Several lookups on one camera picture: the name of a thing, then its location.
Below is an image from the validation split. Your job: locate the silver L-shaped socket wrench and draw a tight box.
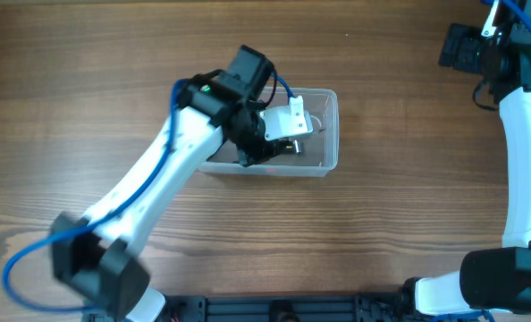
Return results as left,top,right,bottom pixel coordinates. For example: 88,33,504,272
291,140,303,154

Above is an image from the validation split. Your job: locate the black red handled screwdriver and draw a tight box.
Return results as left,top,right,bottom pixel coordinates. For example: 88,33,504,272
263,167,278,174

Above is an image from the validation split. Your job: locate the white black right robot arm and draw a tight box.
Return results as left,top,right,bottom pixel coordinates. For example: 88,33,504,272
398,0,531,321

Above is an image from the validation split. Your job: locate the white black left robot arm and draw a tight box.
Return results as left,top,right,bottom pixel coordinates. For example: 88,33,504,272
49,46,284,321

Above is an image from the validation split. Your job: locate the clear plastic container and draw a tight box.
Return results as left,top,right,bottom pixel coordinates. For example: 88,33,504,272
199,87,340,177

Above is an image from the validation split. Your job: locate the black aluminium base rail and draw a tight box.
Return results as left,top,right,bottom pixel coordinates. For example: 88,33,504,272
155,292,423,322

